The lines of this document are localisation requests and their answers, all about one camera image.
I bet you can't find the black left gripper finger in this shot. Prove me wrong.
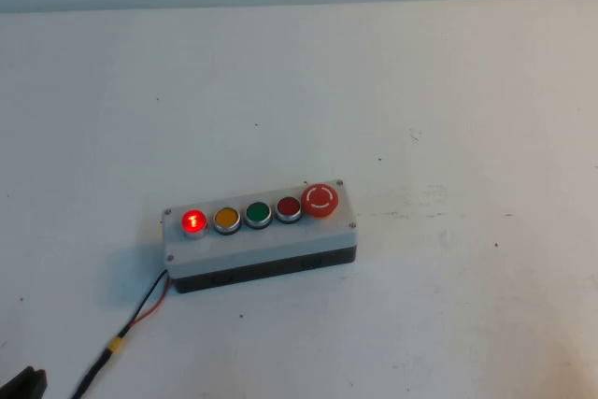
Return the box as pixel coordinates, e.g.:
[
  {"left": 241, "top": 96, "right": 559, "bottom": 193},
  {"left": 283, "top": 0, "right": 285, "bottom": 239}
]
[
  {"left": 0, "top": 364, "right": 35, "bottom": 399},
  {"left": 32, "top": 368, "right": 49, "bottom": 399}
]

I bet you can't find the lit red indicator button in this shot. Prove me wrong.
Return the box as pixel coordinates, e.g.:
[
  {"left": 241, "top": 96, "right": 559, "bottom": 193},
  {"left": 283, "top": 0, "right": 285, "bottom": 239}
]
[{"left": 180, "top": 208, "right": 208, "bottom": 240}]

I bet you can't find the yellow push button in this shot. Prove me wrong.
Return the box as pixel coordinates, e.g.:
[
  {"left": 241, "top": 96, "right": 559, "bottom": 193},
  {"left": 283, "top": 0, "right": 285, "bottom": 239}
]
[{"left": 213, "top": 206, "right": 243, "bottom": 236}]

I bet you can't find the green push button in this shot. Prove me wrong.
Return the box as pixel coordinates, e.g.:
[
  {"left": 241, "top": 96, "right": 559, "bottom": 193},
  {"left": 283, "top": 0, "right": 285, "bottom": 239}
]
[{"left": 244, "top": 201, "right": 273, "bottom": 231}]

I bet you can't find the white and black button box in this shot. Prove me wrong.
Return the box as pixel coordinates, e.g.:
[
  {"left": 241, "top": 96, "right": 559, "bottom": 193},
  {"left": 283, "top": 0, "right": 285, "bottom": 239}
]
[{"left": 162, "top": 178, "right": 360, "bottom": 295}]

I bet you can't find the dark red push button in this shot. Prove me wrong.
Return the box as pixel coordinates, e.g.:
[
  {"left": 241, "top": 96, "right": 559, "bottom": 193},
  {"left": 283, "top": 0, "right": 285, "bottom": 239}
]
[{"left": 274, "top": 196, "right": 304, "bottom": 226}]

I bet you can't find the red emergency stop mushroom button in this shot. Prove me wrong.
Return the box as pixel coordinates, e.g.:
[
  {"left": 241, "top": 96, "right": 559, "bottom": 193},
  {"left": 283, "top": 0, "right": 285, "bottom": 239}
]
[{"left": 301, "top": 182, "right": 339, "bottom": 221}]

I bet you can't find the black sleeved power cable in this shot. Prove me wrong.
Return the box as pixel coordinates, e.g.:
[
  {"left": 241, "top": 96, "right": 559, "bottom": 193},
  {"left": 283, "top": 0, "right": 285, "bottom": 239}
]
[{"left": 69, "top": 349, "right": 113, "bottom": 399}]

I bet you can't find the thin black wire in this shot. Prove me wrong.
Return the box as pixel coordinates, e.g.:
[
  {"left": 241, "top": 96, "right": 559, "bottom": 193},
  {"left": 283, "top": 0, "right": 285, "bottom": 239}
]
[{"left": 116, "top": 269, "right": 169, "bottom": 339}]

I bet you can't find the thin red wire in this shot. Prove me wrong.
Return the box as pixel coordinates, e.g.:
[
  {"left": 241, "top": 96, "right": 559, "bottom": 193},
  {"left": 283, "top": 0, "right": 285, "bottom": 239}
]
[{"left": 120, "top": 275, "right": 173, "bottom": 337}]

